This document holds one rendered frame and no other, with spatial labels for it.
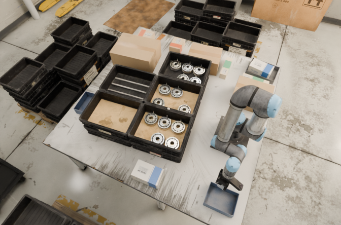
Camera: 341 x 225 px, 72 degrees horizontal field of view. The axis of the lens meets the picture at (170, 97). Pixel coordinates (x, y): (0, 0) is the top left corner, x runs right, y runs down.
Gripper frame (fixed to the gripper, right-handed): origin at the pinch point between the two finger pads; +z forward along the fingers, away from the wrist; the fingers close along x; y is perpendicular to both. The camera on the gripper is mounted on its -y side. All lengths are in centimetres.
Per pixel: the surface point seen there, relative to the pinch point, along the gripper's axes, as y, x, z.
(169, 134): 50, -15, -10
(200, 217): 7.9, 22.1, 8.4
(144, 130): 68, -10, -9
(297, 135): -59, -124, 59
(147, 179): 49, 19, -1
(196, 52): 65, -100, -25
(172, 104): 60, -41, -13
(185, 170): 29.1, -2.0, 5.1
